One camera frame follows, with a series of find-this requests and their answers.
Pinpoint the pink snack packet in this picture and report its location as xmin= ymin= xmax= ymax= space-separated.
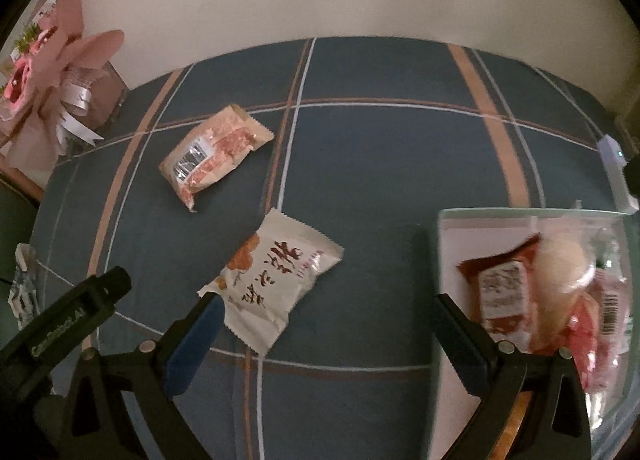
xmin=570 ymin=271 xmax=637 ymax=391

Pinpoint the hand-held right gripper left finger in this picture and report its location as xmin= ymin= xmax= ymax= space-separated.
xmin=57 ymin=293 xmax=226 ymax=460

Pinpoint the white printed snack packet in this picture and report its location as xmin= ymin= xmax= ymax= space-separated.
xmin=196 ymin=208 xmax=345 ymax=360

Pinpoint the blue plaid tablecloth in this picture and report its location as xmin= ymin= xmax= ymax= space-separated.
xmin=27 ymin=36 xmax=640 ymax=460

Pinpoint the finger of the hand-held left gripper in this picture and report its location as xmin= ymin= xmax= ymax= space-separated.
xmin=92 ymin=267 xmax=132 ymax=313

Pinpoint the clear brown box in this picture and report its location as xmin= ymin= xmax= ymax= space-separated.
xmin=87 ymin=63 xmax=130 ymax=128

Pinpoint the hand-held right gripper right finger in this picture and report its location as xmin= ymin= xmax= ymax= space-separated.
xmin=435 ymin=294 xmax=593 ymax=460

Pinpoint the white power strip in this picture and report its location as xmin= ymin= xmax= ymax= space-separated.
xmin=597 ymin=136 xmax=640 ymax=214

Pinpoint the beige meat snack packet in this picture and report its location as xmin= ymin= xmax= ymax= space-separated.
xmin=159 ymin=104 xmax=275 ymax=213

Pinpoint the round white cake packet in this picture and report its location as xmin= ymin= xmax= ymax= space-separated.
xmin=532 ymin=234 xmax=596 ymax=306

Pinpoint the brown red snack packet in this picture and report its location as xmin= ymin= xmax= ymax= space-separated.
xmin=459 ymin=235 xmax=543 ymax=347

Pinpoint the pink flower bouquet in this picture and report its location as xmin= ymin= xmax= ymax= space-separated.
xmin=0 ymin=0 xmax=126 ymax=173

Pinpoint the teal shallow cardboard box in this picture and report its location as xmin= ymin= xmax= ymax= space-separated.
xmin=436 ymin=207 xmax=640 ymax=460

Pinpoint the white blue printed packet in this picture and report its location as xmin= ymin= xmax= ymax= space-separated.
xmin=9 ymin=243 xmax=42 ymax=332

